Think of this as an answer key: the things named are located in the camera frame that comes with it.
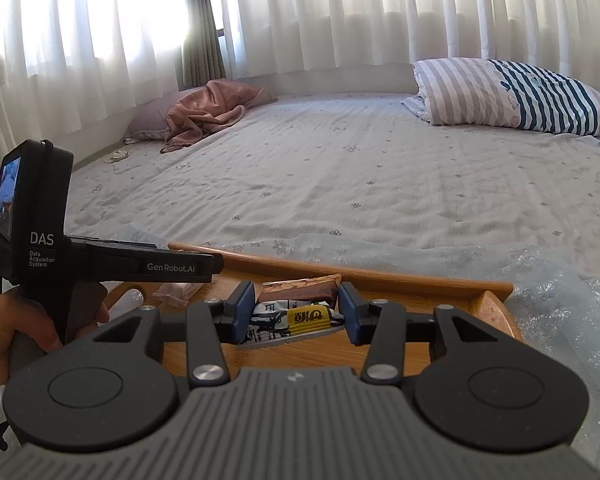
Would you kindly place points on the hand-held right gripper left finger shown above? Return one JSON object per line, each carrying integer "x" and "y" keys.
{"x": 244, "y": 310}

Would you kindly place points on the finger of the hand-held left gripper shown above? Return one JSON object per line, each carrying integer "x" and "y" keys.
{"x": 115, "y": 241}

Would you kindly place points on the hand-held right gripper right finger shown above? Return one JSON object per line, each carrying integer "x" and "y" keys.
{"x": 347, "y": 312}

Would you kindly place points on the black white yellow snack packet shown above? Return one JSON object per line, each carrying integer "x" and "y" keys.
{"x": 280, "y": 320}

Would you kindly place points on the wooden tray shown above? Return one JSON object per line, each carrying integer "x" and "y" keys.
{"x": 300, "y": 355}

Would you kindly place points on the person's left hand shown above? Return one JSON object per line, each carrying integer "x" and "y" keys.
{"x": 0, "y": 340}

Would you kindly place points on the brown cream snack bar packet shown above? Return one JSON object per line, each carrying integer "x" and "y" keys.
{"x": 300, "y": 287}

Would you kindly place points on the clear pink nut packet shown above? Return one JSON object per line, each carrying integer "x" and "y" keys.
{"x": 175, "y": 294}

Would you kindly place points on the small white object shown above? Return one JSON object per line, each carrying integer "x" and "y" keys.
{"x": 116, "y": 156}

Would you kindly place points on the purple pillow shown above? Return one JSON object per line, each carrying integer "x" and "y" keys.
{"x": 147, "y": 120}

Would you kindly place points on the grey floral bed sheet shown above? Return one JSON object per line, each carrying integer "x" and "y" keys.
{"x": 380, "y": 185}

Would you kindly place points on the pink cloth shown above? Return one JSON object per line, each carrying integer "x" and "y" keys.
{"x": 205, "y": 110}

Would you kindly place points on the white sheer curtain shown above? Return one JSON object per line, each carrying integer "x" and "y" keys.
{"x": 80, "y": 20}
{"x": 380, "y": 10}

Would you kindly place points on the light blue snowflake blanket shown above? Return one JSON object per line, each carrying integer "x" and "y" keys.
{"x": 555, "y": 285}

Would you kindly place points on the green drape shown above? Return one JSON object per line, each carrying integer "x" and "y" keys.
{"x": 200, "y": 35}

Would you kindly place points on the striped pillow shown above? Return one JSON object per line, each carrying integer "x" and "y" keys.
{"x": 480, "y": 90}

